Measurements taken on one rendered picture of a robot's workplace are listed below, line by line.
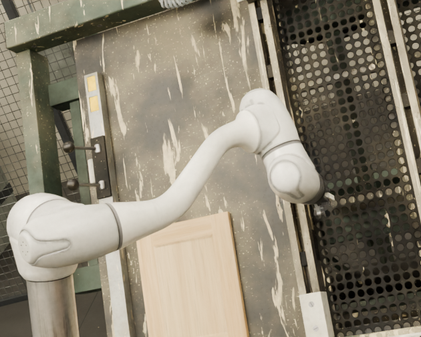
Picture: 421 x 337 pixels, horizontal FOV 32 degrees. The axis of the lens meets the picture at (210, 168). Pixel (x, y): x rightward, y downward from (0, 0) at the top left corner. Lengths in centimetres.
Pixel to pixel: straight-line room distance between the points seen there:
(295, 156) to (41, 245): 61
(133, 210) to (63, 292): 26
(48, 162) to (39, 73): 32
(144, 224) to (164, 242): 77
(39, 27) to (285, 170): 120
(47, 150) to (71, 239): 113
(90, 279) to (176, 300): 34
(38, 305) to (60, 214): 26
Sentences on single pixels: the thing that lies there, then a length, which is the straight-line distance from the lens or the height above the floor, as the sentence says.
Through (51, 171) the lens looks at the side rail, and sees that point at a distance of 254.
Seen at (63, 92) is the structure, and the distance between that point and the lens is 261.
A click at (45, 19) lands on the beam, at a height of 190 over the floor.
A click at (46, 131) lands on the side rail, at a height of 156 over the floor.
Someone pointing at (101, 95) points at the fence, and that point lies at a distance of 246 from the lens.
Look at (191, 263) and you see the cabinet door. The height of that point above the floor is 112.
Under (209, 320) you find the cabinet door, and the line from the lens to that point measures 221.
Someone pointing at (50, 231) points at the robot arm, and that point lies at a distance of 144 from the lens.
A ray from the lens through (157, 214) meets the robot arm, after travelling 153.
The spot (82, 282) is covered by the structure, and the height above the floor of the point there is 110.
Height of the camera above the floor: 206
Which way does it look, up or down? 19 degrees down
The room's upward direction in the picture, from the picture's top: 21 degrees counter-clockwise
